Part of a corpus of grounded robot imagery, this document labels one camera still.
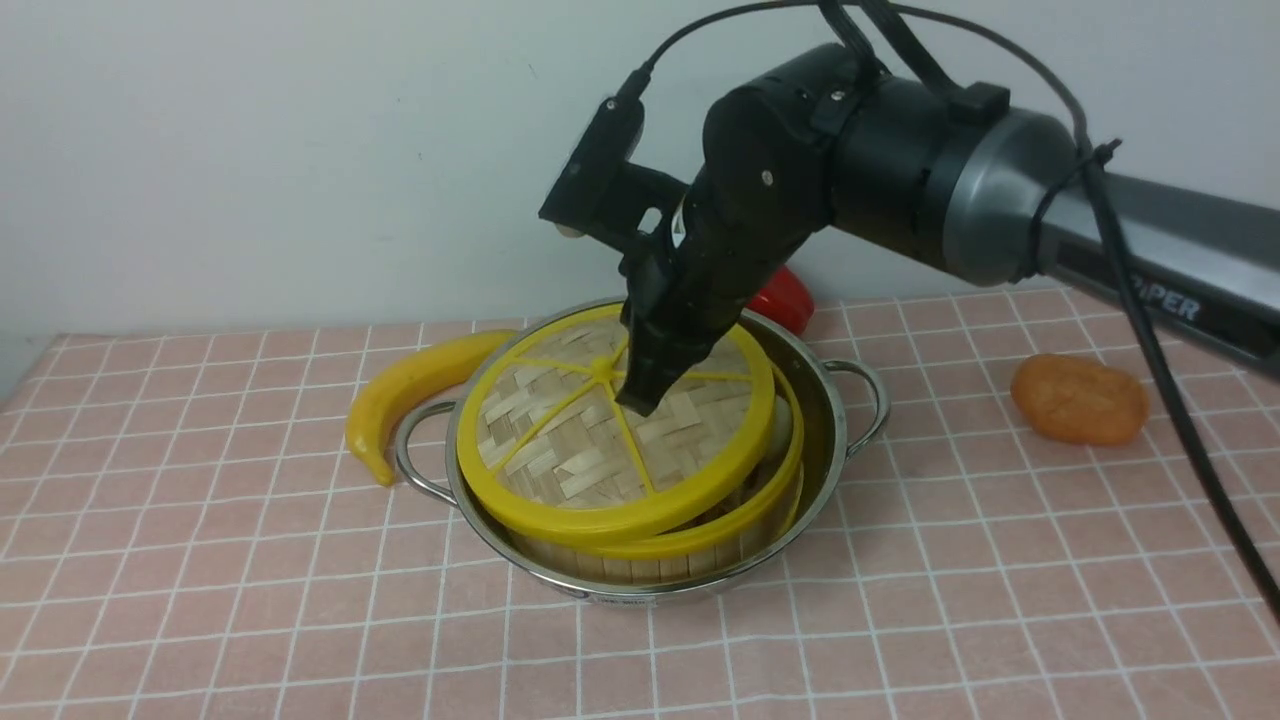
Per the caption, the brown potato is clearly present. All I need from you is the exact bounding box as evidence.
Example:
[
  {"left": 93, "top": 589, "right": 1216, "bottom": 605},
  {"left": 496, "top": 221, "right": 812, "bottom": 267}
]
[{"left": 1010, "top": 354, "right": 1151, "bottom": 446}]

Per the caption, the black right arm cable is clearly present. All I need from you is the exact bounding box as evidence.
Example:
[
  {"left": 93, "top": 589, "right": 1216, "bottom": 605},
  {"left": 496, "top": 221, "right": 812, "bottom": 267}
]
[{"left": 625, "top": 0, "right": 1280, "bottom": 626}]

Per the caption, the white round bun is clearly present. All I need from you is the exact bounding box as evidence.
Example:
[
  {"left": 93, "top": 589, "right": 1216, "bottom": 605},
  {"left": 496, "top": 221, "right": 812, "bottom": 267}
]
[{"left": 762, "top": 395, "right": 794, "bottom": 462}]

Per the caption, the red bell pepper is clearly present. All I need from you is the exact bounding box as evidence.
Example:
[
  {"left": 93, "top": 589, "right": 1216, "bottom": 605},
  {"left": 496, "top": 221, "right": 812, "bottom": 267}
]
[{"left": 748, "top": 265, "right": 817, "bottom": 336}]

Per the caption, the stainless steel pot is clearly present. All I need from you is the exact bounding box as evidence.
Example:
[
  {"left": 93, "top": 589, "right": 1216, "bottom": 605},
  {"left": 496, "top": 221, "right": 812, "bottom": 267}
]
[{"left": 390, "top": 311, "right": 891, "bottom": 609}]

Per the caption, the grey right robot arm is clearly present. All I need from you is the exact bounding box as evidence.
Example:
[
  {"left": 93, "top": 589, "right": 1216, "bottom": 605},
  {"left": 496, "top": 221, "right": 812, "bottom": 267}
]
[{"left": 616, "top": 44, "right": 1279, "bottom": 415}]

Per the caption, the yellow woven steamer lid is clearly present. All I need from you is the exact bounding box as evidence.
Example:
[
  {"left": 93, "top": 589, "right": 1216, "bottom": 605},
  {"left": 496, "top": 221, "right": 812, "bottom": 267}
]
[{"left": 452, "top": 300, "right": 780, "bottom": 547}]

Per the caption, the pink checkered tablecloth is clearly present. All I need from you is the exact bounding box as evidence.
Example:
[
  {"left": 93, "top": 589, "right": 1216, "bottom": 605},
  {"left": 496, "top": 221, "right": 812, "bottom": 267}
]
[{"left": 1, "top": 290, "right": 1279, "bottom": 719}]

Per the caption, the yellow plastic banana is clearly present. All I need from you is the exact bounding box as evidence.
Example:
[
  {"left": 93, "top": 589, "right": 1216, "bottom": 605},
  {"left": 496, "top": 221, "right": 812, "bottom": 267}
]
[{"left": 346, "top": 329, "right": 516, "bottom": 487}]

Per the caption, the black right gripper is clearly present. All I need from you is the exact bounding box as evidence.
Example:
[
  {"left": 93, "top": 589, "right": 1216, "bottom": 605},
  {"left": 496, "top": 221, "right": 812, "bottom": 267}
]
[{"left": 614, "top": 170, "right": 831, "bottom": 416}]

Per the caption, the yellow bamboo steamer basket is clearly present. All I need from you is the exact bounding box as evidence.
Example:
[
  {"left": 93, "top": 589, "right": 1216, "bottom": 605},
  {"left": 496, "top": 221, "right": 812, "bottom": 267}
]
[{"left": 509, "top": 368, "right": 805, "bottom": 585}]

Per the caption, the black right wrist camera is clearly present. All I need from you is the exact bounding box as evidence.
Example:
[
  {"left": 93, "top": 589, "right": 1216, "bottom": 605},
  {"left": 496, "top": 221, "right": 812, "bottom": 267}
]
[{"left": 538, "top": 94, "right": 689, "bottom": 255}]

